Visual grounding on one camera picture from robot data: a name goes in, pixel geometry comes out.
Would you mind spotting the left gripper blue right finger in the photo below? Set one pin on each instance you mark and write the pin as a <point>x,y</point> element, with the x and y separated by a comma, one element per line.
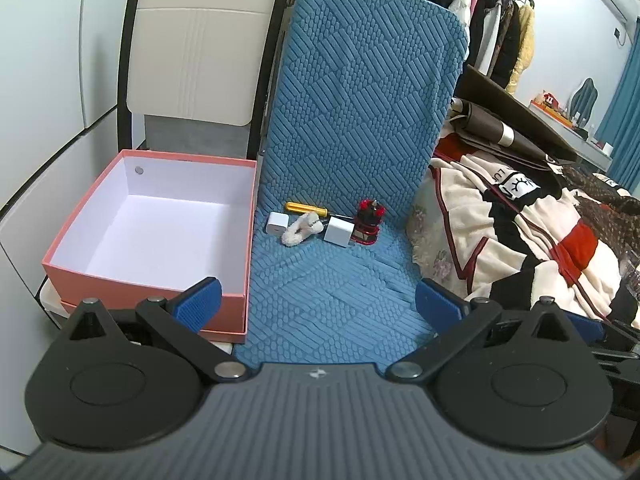
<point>459,325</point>

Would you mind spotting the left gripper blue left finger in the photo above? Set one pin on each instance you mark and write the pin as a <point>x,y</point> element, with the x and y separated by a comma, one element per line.
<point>176,324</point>

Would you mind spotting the red black devil figurine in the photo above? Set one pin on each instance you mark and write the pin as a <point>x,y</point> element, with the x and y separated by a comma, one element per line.
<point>367,222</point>

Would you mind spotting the white charger cube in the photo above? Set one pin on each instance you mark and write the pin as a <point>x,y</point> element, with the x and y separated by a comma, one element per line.
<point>277,223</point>
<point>338,232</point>

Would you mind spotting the white fluffy scrunchie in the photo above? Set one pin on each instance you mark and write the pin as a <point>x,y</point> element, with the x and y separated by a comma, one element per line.
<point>305,226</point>

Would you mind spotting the yellow handled screwdriver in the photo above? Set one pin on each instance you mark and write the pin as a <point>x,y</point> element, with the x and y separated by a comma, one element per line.
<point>323,213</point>

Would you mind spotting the floral lace cloth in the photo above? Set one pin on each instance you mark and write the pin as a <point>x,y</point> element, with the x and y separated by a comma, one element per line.
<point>427,235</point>

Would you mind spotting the pink cardboard box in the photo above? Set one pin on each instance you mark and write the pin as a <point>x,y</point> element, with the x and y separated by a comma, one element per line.
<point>155,224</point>

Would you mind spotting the cream red black blanket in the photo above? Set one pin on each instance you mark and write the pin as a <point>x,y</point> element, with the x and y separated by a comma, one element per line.
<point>515,235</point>

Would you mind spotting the dark brown bag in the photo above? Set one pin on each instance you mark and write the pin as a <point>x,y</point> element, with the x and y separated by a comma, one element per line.
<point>485,116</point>

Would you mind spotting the blue curtain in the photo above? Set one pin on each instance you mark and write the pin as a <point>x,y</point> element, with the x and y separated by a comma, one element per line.
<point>620,124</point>

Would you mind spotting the desk with clutter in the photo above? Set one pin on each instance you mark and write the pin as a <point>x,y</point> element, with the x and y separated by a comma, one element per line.
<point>572,122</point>

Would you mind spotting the blue textured chair cover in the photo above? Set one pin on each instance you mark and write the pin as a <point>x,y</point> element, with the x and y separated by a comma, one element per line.
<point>363,90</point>

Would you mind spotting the beige chair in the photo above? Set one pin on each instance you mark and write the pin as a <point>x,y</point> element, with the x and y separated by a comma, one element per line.
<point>194,75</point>

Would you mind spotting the clothes rack with garments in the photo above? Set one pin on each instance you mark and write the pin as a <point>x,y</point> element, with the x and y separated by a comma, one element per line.
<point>480,15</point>

